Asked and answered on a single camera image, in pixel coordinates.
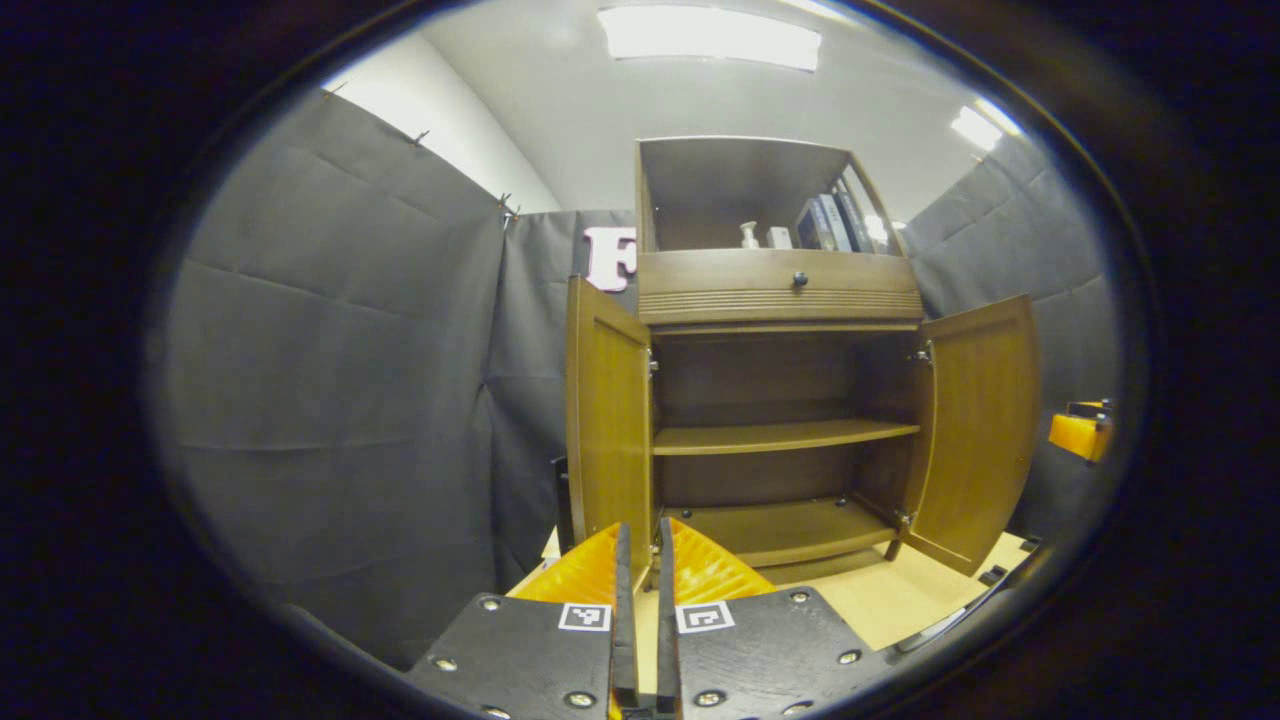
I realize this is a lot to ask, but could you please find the black backdrop cloth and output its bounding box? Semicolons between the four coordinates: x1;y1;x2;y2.
150;88;1121;671

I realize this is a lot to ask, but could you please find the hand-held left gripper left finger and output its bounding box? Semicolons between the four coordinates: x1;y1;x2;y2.
405;522;641;720

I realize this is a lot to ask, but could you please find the wooden cabinet drawer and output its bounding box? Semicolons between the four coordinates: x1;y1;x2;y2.
637;248;924;326

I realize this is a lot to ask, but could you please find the large ceiling light panel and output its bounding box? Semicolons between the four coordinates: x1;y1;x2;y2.
598;5;823;73

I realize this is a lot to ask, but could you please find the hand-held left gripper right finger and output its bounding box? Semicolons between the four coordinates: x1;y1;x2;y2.
655;517;891;720

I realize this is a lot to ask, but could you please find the black door handle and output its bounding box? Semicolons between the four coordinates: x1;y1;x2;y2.
553;457;573;556

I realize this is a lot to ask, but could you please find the wooden cabinet shelf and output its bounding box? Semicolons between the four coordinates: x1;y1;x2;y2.
653;418;921;457

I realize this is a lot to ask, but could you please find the wooden double-door shoe cabinet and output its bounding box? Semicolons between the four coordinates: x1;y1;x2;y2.
565;135;1043;586

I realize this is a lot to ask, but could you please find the wooden shoe cabinet door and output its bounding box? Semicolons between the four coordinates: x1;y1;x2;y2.
565;275;656;581
895;293;1043;578

